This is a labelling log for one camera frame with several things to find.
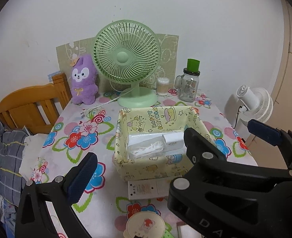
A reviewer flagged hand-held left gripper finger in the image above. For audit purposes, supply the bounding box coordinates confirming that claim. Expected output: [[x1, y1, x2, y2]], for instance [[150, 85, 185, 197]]
[[14, 152, 98, 238]]

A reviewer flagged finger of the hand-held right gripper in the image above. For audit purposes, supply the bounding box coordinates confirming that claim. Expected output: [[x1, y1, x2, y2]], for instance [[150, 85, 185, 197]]
[[247, 119, 292, 179], [167, 127, 289, 238]]

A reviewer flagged yellow fabric storage basket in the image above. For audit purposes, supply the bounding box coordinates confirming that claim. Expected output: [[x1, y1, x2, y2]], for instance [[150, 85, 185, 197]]
[[112, 105, 212, 181]]

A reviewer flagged white plug adapter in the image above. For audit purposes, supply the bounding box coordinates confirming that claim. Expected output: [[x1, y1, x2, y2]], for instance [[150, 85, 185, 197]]
[[127, 179, 169, 200]]

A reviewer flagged white charger block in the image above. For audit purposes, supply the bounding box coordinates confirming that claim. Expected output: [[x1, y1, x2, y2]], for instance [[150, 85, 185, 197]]
[[161, 134, 186, 154]]

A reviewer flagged white standing fan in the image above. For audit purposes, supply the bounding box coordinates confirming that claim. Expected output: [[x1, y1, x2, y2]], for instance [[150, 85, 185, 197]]
[[225, 85, 274, 132]]

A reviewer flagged floral tablecloth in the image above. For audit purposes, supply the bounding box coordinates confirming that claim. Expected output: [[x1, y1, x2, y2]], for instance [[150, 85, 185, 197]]
[[19, 89, 259, 238]]

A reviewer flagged glass jar with green lid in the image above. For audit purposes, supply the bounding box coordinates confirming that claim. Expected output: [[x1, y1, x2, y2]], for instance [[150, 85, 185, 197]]
[[175, 59, 200, 102]]

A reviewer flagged cotton swab container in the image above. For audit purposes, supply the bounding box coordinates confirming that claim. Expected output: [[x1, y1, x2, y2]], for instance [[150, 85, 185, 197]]
[[156, 77, 170, 96]]

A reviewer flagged grey plaid pillow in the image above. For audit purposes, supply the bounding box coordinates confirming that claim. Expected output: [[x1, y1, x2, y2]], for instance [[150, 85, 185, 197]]
[[0, 121, 30, 204]]

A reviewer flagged purple plush toy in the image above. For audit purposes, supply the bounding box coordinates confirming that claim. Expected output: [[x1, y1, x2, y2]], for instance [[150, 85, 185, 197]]
[[70, 54, 98, 105]]

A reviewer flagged wooden bed headboard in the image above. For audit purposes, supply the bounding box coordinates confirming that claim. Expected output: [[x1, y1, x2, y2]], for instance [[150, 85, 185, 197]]
[[0, 73, 72, 134]]

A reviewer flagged green desk fan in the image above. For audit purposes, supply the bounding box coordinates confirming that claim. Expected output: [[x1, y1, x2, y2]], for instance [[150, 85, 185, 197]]
[[93, 20, 161, 108]]

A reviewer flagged black fan power cable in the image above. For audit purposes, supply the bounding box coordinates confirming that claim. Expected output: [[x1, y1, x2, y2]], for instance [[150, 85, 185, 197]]
[[235, 105, 244, 129]]

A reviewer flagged clear bag with white cable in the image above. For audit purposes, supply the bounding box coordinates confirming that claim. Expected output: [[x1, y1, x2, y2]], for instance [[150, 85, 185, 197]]
[[127, 134, 167, 159]]

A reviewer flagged white fan cable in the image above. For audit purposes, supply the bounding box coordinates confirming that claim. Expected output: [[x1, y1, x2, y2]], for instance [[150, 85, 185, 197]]
[[81, 89, 134, 118]]

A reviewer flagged blue wall sticker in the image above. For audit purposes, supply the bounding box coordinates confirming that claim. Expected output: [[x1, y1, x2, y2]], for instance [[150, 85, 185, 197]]
[[47, 71, 65, 79]]

